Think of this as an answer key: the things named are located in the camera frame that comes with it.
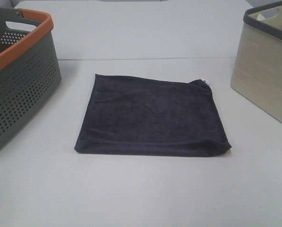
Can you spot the dark navy towel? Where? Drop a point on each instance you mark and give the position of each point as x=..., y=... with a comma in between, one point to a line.
x=129, y=115

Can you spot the grey perforated basket orange rim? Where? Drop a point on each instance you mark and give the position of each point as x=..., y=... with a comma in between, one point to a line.
x=29, y=69

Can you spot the beige bin grey rim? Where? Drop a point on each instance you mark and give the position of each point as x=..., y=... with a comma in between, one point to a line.
x=257, y=73

